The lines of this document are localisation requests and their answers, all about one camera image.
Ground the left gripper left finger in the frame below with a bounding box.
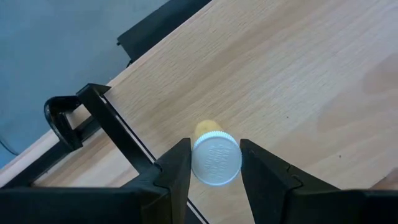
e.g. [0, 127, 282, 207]
[123, 138, 192, 224]

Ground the black C-clamp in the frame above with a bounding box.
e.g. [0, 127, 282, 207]
[44, 95, 83, 151]

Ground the wooden shelf black metal frame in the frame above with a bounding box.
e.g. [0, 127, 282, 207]
[76, 0, 398, 224]

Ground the yellow medicine bottle white cap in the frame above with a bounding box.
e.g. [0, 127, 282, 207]
[190, 119, 243, 187]

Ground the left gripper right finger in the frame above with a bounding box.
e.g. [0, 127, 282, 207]
[239, 138, 343, 224]

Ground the black aluminium table frame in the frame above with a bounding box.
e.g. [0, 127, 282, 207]
[0, 116, 102, 190]

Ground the black metal bar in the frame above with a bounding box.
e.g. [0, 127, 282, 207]
[116, 0, 213, 68]

